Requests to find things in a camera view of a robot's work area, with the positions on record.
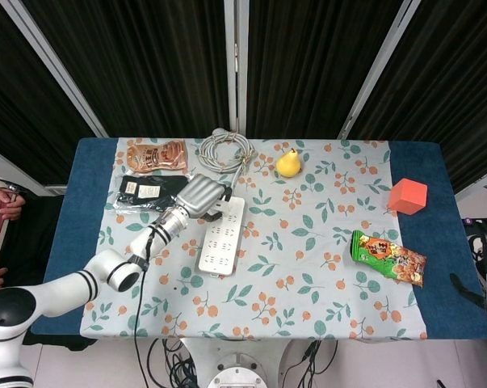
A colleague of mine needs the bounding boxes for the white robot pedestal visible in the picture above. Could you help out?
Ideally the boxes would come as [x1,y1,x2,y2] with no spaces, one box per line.
[178,337,293,388]

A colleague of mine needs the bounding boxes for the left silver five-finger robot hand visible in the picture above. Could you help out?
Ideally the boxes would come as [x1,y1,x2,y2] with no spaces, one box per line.
[174,173,233,224]

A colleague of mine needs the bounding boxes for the seated person in beige jacket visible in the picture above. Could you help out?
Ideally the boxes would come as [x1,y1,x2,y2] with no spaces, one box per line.
[0,163,27,297]

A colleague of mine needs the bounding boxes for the orange-brown snack pouch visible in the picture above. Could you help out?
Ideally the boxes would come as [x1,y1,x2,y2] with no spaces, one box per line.
[125,138,188,175]

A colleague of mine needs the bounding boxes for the black floor cable bundle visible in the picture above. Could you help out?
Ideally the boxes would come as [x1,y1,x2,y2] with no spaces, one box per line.
[145,338,208,388]
[277,339,339,377]

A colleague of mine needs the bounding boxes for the floral leaf and berry tablecloth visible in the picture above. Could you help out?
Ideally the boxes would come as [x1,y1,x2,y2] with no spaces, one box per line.
[79,137,430,341]

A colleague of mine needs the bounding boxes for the white metal frame post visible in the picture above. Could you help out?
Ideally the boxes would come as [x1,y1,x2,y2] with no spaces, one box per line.
[338,0,422,141]
[0,0,109,138]
[0,141,69,197]
[454,167,487,203]
[223,0,249,137]

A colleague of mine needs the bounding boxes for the green snack packet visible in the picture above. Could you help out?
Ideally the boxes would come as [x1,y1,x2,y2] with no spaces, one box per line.
[351,229,428,289]

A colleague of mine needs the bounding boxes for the black curtain panel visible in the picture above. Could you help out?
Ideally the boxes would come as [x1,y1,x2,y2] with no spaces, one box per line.
[246,0,406,141]
[0,0,95,188]
[346,0,487,196]
[22,0,232,139]

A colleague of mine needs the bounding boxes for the grey round metal flange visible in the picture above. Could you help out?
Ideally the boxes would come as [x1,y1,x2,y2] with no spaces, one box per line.
[206,353,270,388]

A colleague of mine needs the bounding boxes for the white eight-outlet power strip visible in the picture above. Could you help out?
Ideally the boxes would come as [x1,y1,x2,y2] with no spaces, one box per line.
[197,196,248,280]

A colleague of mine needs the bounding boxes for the yellow pear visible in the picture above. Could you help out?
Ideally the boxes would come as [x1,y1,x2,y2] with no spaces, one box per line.
[275,147,303,179]

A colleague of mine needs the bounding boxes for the black socks in clear bag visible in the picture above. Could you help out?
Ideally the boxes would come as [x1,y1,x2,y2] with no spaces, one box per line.
[104,172,191,216]

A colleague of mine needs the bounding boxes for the black robot hand cable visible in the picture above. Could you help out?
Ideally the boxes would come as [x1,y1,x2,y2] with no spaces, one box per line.
[132,226,154,388]

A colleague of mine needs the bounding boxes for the grey coiled power cord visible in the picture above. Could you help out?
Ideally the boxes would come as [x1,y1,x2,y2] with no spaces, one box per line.
[197,127,256,192]

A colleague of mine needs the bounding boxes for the orange cube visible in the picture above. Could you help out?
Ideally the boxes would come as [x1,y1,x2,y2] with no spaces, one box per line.
[388,177,429,216]

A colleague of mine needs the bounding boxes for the black device with coloured lights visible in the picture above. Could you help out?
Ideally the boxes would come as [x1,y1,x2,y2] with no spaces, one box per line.
[463,217,487,243]

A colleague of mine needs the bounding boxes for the blue fabric table cover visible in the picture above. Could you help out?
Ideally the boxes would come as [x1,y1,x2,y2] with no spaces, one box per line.
[29,137,487,341]

